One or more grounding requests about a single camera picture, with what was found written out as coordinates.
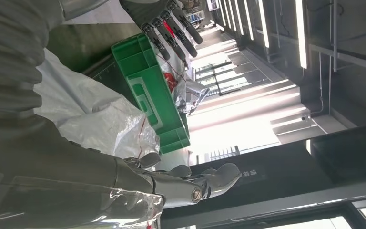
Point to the ceiling light strip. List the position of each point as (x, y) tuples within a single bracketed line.
[(248, 22), (300, 31), (264, 25)]

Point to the green plastic crate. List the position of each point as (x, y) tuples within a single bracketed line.
[(151, 94)]

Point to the grey ceiling conduit pipe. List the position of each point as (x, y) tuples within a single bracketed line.
[(335, 34)]

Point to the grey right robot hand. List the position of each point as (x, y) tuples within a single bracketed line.
[(60, 177)]

